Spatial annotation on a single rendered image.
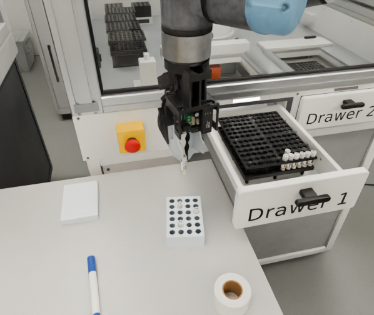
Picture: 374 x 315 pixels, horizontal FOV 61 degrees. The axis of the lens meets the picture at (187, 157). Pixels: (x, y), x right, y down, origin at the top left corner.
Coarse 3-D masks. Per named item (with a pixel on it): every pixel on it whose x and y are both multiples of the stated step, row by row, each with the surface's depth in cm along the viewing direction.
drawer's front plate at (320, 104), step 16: (304, 96) 92; (320, 96) 92; (336, 96) 93; (352, 96) 95; (368, 96) 96; (304, 112) 94; (320, 112) 96; (336, 112) 97; (352, 112) 99; (368, 112) 100; (304, 128) 98
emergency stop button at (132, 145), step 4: (128, 140) 81; (132, 140) 81; (136, 140) 82; (128, 144) 81; (132, 144) 81; (136, 144) 81; (128, 148) 81; (132, 148) 81; (136, 148) 82; (132, 152) 82
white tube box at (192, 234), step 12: (168, 204) 77; (192, 204) 77; (168, 216) 74; (180, 216) 74; (192, 216) 74; (168, 228) 71; (180, 228) 71; (192, 228) 71; (168, 240) 69; (180, 240) 70; (192, 240) 70; (204, 240) 70
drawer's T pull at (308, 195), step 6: (300, 192) 64; (306, 192) 64; (312, 192) 64; (306, 198) 62; (312, 198) 62; (318, 198) 62; (324, 198) 62; (330, 198) 63; (300, 204) 62; (306, 204) 62
